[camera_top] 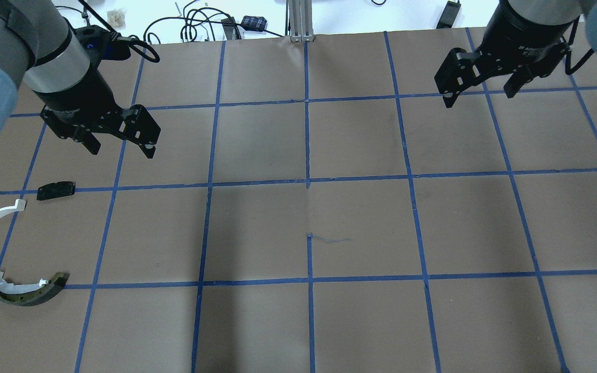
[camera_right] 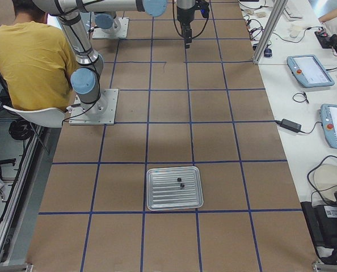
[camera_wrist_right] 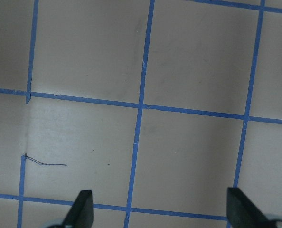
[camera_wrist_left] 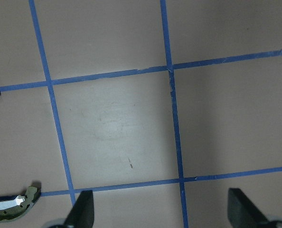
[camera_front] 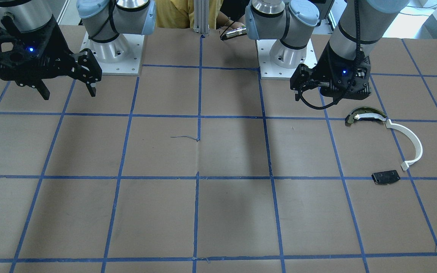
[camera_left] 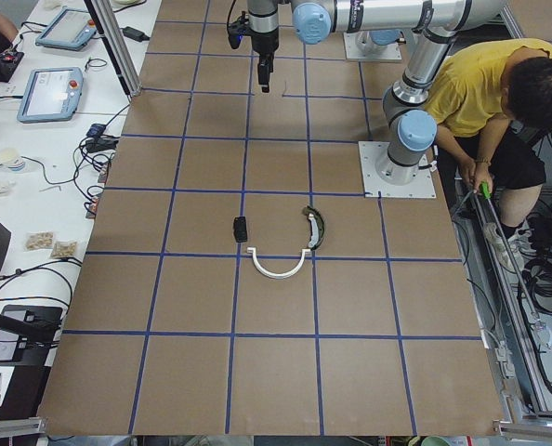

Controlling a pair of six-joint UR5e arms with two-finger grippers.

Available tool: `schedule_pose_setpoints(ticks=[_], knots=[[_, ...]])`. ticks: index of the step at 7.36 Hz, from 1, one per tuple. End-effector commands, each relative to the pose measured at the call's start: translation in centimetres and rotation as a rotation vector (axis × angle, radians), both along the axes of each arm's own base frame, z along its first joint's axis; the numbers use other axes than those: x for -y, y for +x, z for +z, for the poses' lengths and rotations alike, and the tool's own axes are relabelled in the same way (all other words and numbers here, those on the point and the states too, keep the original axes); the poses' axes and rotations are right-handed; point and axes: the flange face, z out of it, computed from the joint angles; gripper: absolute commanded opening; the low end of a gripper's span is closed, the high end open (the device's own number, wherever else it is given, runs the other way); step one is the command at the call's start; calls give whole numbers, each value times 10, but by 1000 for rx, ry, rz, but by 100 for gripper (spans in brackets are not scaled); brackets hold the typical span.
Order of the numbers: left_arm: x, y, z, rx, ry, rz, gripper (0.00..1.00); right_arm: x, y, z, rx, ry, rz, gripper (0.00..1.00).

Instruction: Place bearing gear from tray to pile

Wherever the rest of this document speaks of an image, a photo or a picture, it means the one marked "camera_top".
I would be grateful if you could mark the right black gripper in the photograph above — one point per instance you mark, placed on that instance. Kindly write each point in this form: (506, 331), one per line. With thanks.
(524, 32)

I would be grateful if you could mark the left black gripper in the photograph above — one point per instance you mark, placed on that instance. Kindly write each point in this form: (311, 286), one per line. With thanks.
(73, 95)

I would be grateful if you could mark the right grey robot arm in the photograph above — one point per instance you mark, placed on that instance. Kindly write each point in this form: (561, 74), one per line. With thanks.
(524, 40)

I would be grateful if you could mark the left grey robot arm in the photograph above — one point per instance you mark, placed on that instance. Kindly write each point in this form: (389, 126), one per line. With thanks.
(59, 64)

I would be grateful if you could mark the black power adapter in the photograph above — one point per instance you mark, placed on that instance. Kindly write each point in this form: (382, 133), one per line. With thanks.
(449, 15)

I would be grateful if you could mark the blue black small device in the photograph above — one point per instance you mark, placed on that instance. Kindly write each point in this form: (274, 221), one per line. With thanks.
(254, 23)

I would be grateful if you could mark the olive curved brake shoe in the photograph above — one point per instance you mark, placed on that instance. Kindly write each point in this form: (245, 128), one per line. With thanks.
(32, 294)

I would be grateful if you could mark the small black bracket part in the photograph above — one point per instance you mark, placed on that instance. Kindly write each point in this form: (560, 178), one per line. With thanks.
(60, 189)

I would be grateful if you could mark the aluminium frame post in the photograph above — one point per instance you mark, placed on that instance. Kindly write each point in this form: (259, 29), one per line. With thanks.
(299, 21)

